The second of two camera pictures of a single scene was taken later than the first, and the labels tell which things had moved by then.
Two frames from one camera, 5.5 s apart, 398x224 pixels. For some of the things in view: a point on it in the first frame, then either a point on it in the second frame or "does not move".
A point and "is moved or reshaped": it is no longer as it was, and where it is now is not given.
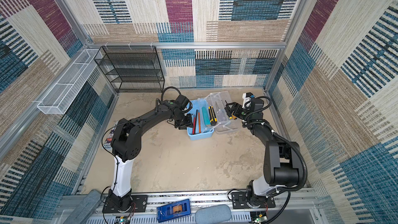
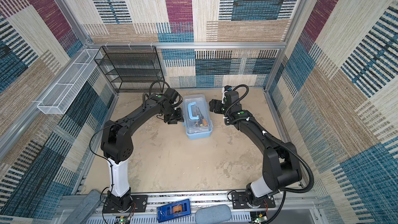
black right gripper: x=236 y=107 to x=218 y=103
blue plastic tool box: x=202 y=127 is moved or reshaped
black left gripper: x=189 y=123 to x=178 y=119
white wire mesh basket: x=55 y=99 does not move
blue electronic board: x=173 y=210 does not move
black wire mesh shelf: x=131 y=69 does not move
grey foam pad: x=213 y=214 does not move
